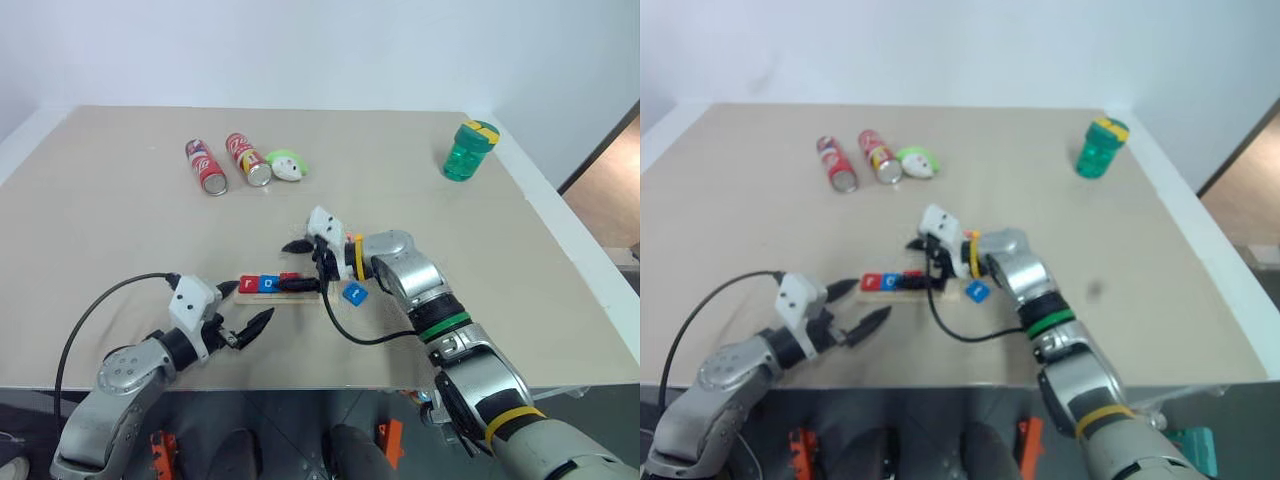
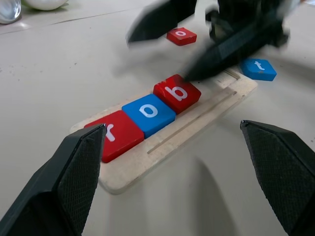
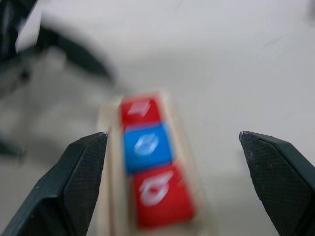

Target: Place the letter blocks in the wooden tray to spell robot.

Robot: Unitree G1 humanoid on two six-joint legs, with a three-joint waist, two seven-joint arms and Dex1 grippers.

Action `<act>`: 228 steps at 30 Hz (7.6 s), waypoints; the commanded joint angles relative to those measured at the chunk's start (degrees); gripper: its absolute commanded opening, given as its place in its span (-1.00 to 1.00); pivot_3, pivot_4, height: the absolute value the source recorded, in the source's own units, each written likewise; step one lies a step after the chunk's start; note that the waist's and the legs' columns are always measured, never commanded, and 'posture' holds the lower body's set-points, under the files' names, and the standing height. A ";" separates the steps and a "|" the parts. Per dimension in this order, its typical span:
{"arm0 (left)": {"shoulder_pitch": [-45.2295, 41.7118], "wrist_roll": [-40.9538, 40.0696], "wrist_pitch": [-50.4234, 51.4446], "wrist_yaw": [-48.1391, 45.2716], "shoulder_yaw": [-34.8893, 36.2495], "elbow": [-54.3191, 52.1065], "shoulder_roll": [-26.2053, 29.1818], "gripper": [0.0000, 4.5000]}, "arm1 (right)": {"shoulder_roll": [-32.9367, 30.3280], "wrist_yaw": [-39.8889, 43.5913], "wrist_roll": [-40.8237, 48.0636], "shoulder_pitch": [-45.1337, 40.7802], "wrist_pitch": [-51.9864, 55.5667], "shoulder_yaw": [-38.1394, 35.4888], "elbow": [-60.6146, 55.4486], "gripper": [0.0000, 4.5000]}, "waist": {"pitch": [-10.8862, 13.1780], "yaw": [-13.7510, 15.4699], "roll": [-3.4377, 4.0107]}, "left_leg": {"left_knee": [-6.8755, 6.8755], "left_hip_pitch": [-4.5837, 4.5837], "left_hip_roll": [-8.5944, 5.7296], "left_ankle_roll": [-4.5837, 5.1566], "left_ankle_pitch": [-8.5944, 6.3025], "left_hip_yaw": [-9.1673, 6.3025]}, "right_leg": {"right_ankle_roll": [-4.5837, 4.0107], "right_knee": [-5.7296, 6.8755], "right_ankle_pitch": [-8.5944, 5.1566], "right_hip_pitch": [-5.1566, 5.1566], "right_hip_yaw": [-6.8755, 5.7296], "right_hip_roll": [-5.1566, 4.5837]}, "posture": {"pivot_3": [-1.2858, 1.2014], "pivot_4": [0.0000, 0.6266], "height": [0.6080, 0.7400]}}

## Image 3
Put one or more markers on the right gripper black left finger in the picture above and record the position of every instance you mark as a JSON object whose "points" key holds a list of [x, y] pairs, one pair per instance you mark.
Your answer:
{"points": [[61, 186]]}

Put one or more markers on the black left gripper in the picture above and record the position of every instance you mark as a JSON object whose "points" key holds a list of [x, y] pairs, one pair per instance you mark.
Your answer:
{"points": [[7, 27]]}

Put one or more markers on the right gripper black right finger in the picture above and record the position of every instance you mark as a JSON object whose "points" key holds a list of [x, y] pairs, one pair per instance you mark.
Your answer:
{"points": [[280, 182]]}

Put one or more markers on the wooden tray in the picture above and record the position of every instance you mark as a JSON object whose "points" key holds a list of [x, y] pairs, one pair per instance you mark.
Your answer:
{"points": [[113, 177]]}

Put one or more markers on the red letter block T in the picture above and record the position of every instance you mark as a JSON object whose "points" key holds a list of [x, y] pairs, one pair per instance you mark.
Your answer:
{"points": [[140, 108]]}

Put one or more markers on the blue letter block O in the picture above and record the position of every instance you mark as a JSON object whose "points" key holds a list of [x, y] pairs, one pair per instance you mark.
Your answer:
{"points": [[147, 147]]}

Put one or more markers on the red letter block B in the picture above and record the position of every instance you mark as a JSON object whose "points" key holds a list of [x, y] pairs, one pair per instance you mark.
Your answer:
{"points": [[162, 194]]}

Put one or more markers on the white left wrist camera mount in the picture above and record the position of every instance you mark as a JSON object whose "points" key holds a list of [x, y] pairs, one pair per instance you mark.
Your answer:
{"points": [[29, 29]]}

